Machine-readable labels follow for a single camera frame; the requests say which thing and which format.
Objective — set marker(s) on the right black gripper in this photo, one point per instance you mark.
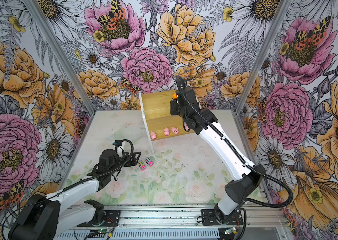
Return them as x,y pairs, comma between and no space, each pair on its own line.
173,110

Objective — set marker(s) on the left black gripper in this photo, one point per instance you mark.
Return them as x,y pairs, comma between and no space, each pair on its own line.
136,161

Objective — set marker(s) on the pink toy pig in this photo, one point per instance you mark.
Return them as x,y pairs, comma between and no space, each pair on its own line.
186,127
166,131
175,130
153,136

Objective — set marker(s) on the pink green toy car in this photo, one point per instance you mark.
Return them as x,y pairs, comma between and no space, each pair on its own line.
142,166

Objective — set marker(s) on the pink teal toy car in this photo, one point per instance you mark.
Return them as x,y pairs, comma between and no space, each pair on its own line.
149,162

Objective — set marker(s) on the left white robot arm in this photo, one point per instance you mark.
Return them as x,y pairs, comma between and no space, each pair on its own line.
44,217

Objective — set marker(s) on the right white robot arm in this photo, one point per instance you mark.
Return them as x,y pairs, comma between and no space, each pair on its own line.
246,175

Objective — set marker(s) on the white frame wooden shelf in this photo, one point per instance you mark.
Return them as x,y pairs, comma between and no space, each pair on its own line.
155,108

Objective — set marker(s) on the left aluminium corner post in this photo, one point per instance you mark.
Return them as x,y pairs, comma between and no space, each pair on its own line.
48,32

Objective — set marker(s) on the aluminium corner post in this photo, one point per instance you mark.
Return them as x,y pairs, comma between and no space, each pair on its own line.
267,42
48,32

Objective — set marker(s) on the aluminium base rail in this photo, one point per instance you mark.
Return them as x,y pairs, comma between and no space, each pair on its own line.
182,222

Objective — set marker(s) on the right aluminium corner post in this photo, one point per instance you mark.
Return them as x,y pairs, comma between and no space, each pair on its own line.
267,42

